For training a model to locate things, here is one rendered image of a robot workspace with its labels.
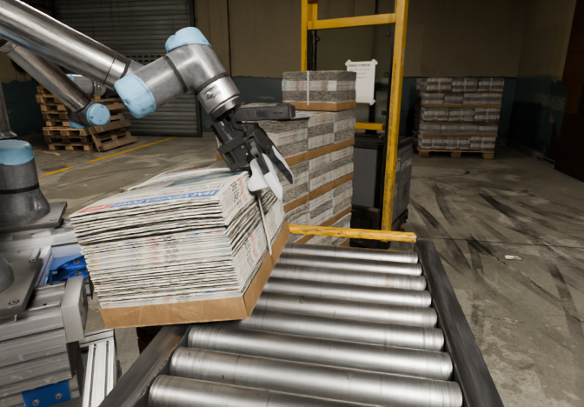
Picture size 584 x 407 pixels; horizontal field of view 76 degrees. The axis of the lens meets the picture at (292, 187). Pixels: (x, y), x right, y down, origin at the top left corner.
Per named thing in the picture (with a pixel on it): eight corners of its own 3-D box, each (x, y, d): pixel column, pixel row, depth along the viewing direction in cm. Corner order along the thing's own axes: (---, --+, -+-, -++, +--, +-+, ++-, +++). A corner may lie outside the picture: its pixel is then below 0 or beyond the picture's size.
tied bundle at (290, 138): (215, 163, 193) (213, 116, 187) (251, 153, 217) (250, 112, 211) (277, 171, 174) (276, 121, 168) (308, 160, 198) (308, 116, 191)
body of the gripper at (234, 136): (244, 166, 81) (213, 117, 79) (277, 146, 78) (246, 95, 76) (233, 175, 73) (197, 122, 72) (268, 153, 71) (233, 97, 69)
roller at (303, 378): (177, 363, 66) (175, 339, 65) (461, 402, 58) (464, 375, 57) (163, 384, 62) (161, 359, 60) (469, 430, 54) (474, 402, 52)
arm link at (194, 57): (160, 54, 74) (197, 34, 76) (192, 103, 76) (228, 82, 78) (157, 38, 67) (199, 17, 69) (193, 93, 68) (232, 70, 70)
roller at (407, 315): (217, 304, 85) (217, 283, 84) (437, 328, 77) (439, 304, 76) (209, 314, 80) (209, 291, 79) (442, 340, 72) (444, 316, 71)
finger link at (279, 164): (274, 184, 85) (248, 157, 80) (295, 172, 84) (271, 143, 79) (275, 193, 83) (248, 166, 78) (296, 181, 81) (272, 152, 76)
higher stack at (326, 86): (282, 263, 264) (280, 70, 229) (303, 248, 289) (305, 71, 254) (331, 278, 244) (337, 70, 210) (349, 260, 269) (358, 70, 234)
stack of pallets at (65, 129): (88, 140, 823) (78, 77, 788) (129, 141, 813) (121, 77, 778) (43, 150, 695) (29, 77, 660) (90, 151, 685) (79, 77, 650)
